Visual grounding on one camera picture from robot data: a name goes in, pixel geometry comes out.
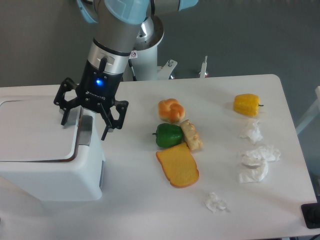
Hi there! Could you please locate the knotted bread roll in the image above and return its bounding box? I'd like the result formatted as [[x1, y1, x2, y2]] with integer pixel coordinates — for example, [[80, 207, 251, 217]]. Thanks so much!
[[158, 98, 186, 124]]

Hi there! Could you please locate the crumpled white tissue lower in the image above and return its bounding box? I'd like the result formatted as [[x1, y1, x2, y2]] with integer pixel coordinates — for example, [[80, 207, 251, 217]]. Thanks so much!
[[237, 162, 269, 184]]

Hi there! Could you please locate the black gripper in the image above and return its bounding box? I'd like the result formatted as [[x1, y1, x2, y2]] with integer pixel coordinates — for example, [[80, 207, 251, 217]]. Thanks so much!
[[53, 59, 129, 141]]

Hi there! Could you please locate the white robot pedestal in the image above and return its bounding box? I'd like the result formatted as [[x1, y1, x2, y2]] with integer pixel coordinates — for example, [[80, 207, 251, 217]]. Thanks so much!
[[122, 16, 178, 82]]

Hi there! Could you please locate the white trash can lid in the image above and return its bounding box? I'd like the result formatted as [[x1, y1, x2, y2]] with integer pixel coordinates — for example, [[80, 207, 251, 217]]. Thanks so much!
[[0, 96, 81, 162]]

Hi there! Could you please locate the small crumpled white tissue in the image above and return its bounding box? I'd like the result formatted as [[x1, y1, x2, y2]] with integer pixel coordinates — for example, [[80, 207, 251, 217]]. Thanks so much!
[[204, 192, 230, 214]]

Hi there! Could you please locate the yellow bell pepper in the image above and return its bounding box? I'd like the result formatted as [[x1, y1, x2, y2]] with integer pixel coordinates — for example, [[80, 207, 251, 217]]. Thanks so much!
[[233, 93, 264, 117]]

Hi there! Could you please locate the orange toast slice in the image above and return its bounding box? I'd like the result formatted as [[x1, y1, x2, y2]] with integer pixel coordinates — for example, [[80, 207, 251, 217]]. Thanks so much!
[[155, 142, 200, 188]]

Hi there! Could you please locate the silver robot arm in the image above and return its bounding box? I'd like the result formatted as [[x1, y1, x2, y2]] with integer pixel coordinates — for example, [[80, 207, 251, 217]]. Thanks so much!
[[53, 0, 198, 140]]

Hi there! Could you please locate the white trash can body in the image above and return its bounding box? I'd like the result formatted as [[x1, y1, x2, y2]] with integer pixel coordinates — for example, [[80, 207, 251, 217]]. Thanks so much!
[[0, 85, 105, 201]]

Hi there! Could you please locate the white frame at right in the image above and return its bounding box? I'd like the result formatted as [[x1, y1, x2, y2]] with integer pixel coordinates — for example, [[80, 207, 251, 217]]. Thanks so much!
[[295, 86, 320, 135]]

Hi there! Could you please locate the crumpled white tissue middle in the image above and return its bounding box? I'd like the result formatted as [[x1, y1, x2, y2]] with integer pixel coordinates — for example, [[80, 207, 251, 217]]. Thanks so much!
[[240, 145, 281, 167]]

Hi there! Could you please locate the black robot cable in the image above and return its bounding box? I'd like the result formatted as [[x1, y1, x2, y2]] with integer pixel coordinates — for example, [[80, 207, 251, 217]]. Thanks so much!
[[128, 57, 138, 82]]

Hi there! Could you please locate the crumpled white tissue top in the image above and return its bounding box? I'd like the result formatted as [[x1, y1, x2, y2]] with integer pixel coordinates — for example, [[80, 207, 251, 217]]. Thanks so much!
[[239, 119, 263, 145]]

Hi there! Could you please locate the black device at edge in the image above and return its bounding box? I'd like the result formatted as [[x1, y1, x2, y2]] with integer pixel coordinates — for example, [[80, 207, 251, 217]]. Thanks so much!
[[301, 203, 320, 229]]

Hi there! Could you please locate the green bell pepper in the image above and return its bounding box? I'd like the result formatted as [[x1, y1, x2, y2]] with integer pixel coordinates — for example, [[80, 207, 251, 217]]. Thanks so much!
[[153, 123, 183, 148]]

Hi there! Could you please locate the beige pastry piece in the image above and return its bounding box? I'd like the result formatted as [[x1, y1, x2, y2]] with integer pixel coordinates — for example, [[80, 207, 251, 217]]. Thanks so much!
[[179, 119, 203, 151]]

